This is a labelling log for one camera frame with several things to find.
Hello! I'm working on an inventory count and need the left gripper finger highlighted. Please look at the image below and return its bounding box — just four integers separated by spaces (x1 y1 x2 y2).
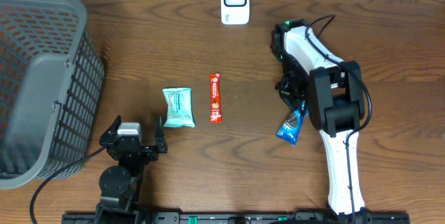
154 116 166 147
106 115 121 135

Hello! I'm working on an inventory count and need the mint green wipes pack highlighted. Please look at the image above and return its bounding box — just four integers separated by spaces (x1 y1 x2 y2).
163 88 195 128

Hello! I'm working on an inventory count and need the blue Oreo cookie pack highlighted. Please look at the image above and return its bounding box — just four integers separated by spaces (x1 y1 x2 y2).
276 102 308 146

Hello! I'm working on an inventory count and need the red coffee stick sachet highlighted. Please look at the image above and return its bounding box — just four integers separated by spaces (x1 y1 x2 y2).
209 73 222 123

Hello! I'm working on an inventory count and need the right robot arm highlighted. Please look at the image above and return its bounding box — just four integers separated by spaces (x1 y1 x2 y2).
270 18 372 223

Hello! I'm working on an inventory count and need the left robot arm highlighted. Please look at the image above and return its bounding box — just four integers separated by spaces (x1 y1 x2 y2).
92 116 168 224

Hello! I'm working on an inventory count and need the white barcode scanner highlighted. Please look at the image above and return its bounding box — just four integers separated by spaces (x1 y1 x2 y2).
220 0 250 25

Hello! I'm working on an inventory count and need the grey plastic basket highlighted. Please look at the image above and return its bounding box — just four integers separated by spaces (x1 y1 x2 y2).
1 0 105 189

